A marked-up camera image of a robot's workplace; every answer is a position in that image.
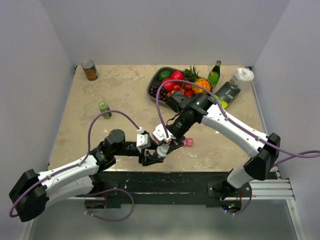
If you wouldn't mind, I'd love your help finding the white pill bottle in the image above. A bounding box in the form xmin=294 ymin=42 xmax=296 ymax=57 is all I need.
xmin=156 ymin=145 xmax=168 ymax=158

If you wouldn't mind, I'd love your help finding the pink weekly pill organizer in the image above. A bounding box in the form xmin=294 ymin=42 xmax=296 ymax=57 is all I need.
xmin=182 ymin=137 xmax=194 ymax=148

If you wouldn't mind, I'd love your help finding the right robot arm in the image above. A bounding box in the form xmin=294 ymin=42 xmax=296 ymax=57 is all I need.
xmin=166 ymin=92 xmax=281 ymax=197

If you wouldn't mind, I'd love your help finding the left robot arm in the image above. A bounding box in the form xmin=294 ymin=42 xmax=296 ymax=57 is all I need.
xmin=9 ymin=129 xmax=171 ymax=223

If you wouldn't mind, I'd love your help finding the dark purple grape bunch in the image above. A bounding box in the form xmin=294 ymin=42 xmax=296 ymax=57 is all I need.
xmin=148 ymin=83 xmax=168 ymax=102

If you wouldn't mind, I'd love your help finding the small green can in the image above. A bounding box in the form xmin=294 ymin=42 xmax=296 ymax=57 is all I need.
xmin=98 ymin=101 xmax=112 ymax=119

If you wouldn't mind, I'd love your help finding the red apple upper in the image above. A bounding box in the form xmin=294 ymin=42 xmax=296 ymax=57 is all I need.
xmin=170 ymin=71 xmax=184 ymax=80

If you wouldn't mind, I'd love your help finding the grey fruit tray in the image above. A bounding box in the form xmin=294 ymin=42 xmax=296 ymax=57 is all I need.
xmin=146 ymin=66 xmax=213 ymax=106

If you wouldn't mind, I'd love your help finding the orange artificial pineapple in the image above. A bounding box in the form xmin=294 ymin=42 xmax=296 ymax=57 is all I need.
xmin=184 ymin=65 xmax=212 ymax=95

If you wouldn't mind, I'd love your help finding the green lime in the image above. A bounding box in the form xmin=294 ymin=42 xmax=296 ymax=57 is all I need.
xmin=158 ymin=70 xmax=172 ymax=82

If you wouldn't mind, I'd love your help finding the green glass bottle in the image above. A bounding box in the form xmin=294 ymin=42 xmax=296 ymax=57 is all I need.
xmin=207 ymin=60 xmax=222 ymax=87

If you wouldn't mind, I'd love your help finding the black green razor box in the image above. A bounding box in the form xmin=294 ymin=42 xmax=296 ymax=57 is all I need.
xmin=214 ymin=81 xmax=241 ymax=109

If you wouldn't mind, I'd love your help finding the orange label tin can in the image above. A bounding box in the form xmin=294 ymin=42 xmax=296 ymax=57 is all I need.
xmin=81 ymin=59 xmax=99 ymax=81

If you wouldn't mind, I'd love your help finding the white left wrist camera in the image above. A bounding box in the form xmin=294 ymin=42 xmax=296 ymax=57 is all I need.
xmin=136 ymin=127 xmax=151 ymax=153

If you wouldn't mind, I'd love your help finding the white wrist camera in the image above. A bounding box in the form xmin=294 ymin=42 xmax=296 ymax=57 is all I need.
xmin=152 ymin=124 xmax=174 ymax=144
xmin=136 ymin=127 xmax=151 ymax=153

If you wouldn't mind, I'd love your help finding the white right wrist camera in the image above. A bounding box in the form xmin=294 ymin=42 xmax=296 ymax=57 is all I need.
xmin=152 ymin=124 xmax=174 ymax=144

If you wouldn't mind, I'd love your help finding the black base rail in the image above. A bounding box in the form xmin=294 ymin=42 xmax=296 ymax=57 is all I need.
xmin=42 ymin=169 xmax=253 ymax=210

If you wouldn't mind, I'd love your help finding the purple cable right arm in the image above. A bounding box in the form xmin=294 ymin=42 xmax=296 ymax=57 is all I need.
xmin=155 ymin=79 xmax=317 ymax=168

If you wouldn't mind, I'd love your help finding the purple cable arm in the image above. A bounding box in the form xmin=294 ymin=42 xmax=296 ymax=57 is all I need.
xmin=8 ymin=110 xmax=145 ymax=218
xmin=155 ymin=79 xmax=317 ymax=168

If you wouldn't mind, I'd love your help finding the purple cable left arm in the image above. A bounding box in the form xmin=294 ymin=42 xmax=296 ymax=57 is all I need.
xmin=8 ymin=110 xmax=145 ymax=218

